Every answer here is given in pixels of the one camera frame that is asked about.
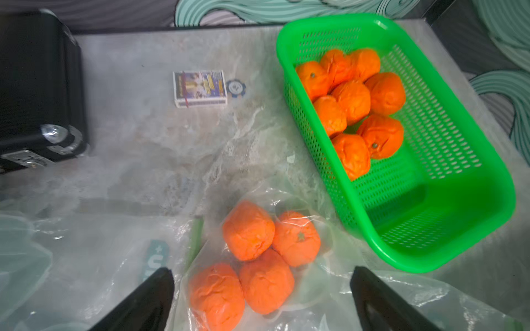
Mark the orange taken out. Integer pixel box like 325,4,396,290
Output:
356,114,404,159
313,95,347,139
331,133,371,181
331,80,371,126
320,49,353,91
295,62,330,102
364,73,406,115
349,48,381,82

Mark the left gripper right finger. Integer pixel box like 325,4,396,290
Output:
350,266,438,330

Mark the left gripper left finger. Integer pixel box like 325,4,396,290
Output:
91,267,175,331

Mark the green plastic basket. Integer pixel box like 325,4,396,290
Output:
276,13,516,273

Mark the blue poker chip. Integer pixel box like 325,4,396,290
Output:
226,79,247,98

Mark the black case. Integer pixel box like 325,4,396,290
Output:
1,10,89,174

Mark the green-zip clear bag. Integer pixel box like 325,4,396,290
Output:
1,201,204,330

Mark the small card box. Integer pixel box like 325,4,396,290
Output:
173,70,228,108

